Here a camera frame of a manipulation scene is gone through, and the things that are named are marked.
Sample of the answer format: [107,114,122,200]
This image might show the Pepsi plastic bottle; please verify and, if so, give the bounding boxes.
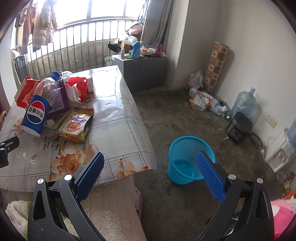
[22,71,60,137]

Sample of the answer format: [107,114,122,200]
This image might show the red orange snack bag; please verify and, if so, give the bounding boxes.
[14,76,41,109]

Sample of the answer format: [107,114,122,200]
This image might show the purple snack bag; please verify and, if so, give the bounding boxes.
[46,80,70,120]

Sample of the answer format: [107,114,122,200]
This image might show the red plastic bag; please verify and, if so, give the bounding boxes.
[66,77,88,102]

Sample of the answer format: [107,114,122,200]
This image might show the white paper towel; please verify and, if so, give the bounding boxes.
[62,71,81,103]

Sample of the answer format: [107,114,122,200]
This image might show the pile of floor trash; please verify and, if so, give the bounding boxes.
[189,90,230,117]

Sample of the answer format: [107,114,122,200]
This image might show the white water dispenser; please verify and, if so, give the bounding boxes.
[265,128,295,173]

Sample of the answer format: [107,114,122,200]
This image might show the blue plastic waste basket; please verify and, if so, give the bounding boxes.
[167,136,216,185]

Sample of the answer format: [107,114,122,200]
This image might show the black plastic crate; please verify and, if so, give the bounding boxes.
[13,55,29,83]

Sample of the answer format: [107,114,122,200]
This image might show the black rice cooker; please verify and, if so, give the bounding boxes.
[226,111,253,144]

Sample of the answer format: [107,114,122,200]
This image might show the floral table cloth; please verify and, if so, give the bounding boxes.
[1,66,157,192]

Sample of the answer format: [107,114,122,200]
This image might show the large water jug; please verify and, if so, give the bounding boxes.
[230,87,257,118]

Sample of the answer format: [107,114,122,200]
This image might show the beige hanging jacket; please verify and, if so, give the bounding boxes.
[32,0,57,51]

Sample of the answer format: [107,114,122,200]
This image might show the pink hanging garment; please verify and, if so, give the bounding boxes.
[19,6,38,54]

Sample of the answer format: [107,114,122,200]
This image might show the metal balcony railing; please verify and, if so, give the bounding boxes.
[25,18,137,79]

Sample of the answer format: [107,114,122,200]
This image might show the white green paper bag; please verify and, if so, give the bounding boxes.
[104,54,113,67]

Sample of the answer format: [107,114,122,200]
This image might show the white plastic bag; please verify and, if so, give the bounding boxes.
[187,71,205,89]

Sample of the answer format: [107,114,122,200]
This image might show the grey cabinet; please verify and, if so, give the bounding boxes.
[112,55,167,93]

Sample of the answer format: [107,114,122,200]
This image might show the blue detergent bottle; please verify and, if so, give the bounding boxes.
[132,41,140,59]

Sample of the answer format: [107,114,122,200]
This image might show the patterned tall box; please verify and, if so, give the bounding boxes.
[204,41,229,93]

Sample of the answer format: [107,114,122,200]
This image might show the purple cup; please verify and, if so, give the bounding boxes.
[156,44,163,56]

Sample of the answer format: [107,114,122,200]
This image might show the grey curtain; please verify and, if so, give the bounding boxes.
[141,0,174,50]

